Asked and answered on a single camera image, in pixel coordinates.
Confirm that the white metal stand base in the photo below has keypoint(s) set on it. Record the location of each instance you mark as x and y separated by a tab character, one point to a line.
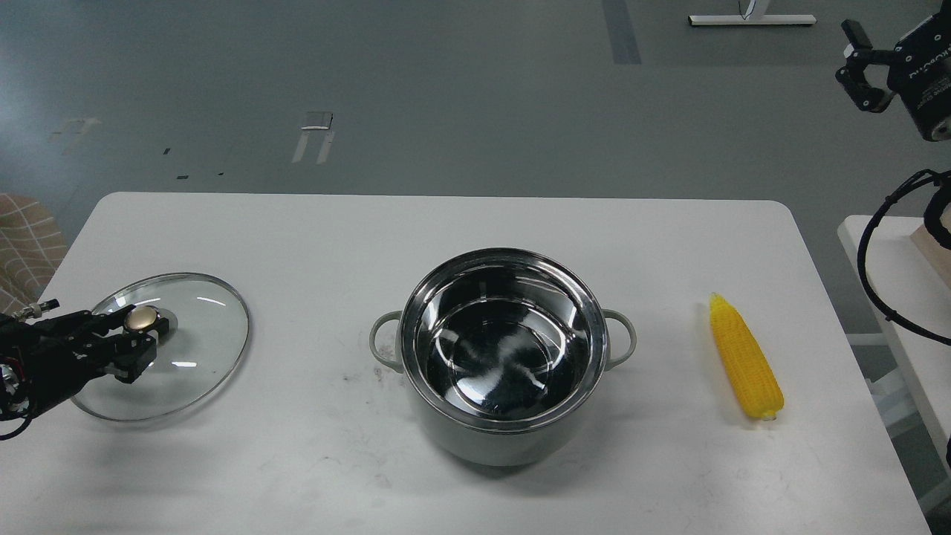
755	14

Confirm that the yellow corn cob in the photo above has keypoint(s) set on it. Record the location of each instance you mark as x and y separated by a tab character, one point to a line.
752	379

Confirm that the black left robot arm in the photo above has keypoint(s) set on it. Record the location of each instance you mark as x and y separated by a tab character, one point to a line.
142	320

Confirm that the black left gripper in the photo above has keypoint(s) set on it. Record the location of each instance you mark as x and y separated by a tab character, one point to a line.
40	368

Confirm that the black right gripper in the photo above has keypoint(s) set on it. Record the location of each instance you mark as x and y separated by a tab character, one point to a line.
921	76

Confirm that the glass lid with gold knob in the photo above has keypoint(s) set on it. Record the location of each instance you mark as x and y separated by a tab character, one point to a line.
209	329

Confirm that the stainless steel cooking pot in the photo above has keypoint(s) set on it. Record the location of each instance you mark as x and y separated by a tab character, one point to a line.
502	349

